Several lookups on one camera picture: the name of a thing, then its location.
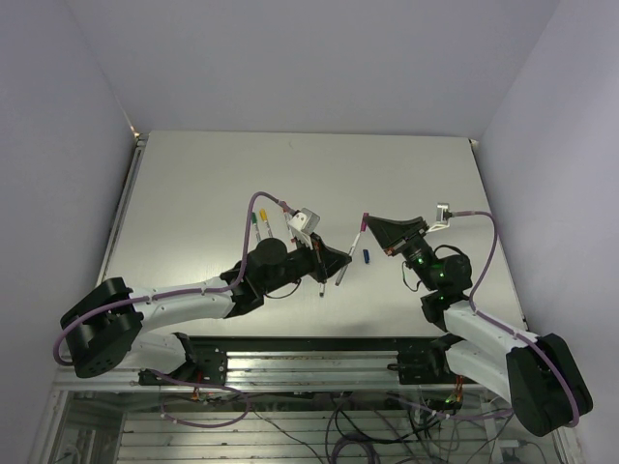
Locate loose cables under table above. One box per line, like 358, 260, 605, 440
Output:
154, 384, 533, 464

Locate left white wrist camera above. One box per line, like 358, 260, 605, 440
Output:
287, 208, 320, 248

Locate purple pen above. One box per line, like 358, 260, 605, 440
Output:
335, 229, 365, 286

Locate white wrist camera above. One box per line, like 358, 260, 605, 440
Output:
287, 208, 320, 248
427, 203, 452, 233

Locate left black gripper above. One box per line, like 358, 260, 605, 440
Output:
260, 231, 351, 294

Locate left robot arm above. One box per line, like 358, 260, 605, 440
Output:
55, 234, 352, 384

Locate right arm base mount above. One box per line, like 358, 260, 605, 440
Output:
387, 333, 462, 385

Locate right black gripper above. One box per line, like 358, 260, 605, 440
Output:
365, 216, 438, 291

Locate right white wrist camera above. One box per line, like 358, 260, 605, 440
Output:
427, 203, 452, 233

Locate aluminium frame rail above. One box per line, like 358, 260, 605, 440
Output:
53, 351, 456, 392

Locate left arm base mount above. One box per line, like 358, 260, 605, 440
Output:
138, 333, 228, 386

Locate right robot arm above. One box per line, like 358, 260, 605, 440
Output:
364, 216, 593, 437

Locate yellow pen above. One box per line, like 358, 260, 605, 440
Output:
262, 219, 274, 238

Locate green pen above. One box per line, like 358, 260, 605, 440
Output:
251, 222, 262, 244

